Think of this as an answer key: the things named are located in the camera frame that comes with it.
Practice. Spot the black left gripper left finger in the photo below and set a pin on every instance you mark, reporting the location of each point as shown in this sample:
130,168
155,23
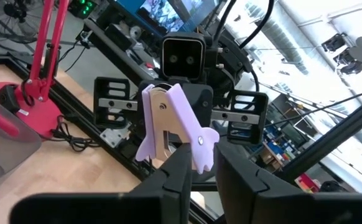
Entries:
156,202

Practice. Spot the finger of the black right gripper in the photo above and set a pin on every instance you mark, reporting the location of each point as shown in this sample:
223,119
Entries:
98,90
262,105

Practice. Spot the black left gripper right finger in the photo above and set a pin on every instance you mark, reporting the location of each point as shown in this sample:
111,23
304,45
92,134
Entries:
262,199

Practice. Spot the purple stapler remover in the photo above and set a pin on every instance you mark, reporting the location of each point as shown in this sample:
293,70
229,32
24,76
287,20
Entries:
184,115

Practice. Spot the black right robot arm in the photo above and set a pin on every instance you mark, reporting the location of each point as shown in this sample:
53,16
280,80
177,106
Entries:
230,59

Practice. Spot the red desk lamp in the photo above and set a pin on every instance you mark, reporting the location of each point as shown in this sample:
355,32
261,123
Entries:
41,62

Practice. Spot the computer monitor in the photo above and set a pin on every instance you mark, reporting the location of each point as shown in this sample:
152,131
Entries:
156,11

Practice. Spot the dark translucent plastic bin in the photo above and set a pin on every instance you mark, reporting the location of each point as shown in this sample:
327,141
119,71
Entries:
3,146

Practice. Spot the black floor fan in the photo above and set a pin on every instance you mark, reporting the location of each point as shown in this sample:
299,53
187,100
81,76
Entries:
13,11

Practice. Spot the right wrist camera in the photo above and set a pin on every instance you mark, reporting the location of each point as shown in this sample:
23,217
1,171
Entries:
182,56

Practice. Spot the black aluminium table frame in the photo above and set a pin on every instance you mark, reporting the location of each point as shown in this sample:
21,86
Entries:
339,130

